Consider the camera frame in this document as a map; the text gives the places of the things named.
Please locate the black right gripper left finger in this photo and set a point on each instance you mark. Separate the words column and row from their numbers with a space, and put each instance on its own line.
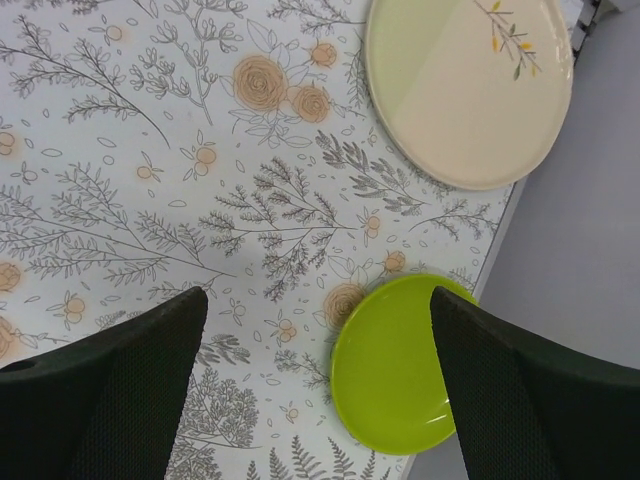
column 107, row 406

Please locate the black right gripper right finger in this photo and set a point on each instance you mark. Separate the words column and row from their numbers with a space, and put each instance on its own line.
column 526, row 407

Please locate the cream plate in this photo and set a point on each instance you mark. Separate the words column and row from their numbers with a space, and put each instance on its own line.
column 473, row 93

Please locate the lime green plate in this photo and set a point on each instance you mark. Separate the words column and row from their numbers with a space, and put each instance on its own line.
column 385, row 377

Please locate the floral tablecloth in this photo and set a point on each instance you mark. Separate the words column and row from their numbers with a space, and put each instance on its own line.
column 148, row 147

